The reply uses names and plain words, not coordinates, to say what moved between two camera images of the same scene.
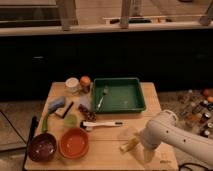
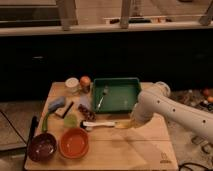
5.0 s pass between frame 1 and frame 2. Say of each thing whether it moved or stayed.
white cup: stayed
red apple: stayed
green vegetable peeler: stayed
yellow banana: moved
